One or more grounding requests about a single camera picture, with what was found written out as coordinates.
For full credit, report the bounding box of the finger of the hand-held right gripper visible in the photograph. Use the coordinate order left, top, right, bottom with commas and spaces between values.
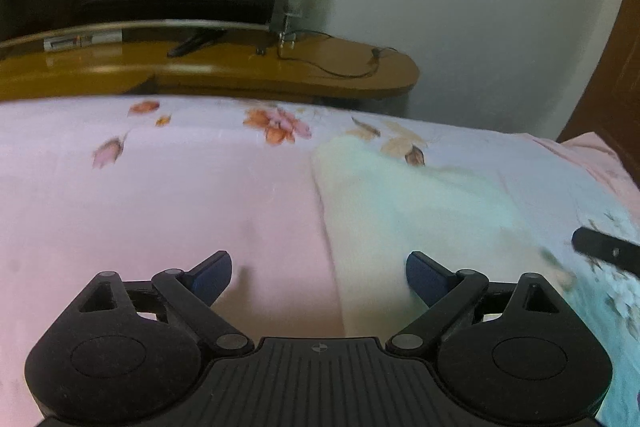
571, 227, 640, 281

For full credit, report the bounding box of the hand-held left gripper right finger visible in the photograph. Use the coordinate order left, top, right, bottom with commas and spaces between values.
386, 250, 563, 357

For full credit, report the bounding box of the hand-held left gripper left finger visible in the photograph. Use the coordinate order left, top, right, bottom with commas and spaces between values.
74, 250, 255, 357

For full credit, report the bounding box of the white mint small cloth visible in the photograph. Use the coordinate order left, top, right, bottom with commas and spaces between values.
311, 138, 576, 339

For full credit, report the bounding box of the pink cloth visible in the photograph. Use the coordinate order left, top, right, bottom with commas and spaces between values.
534, 132, 640, 210

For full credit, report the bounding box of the pink floral bed sheet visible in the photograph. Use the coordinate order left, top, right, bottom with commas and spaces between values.
0, 94, 640, 427

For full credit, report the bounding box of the brown wooden door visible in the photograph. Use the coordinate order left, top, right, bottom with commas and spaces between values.
556, 0, 640, 175

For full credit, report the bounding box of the wooden television stand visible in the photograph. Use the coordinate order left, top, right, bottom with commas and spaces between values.
0, 29, 420, 104

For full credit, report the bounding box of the white label sticker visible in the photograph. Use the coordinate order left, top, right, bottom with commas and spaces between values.
44, 34, 124, 53

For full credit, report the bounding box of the black cable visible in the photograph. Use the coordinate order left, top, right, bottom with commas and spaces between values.
256, 30, 401, 79

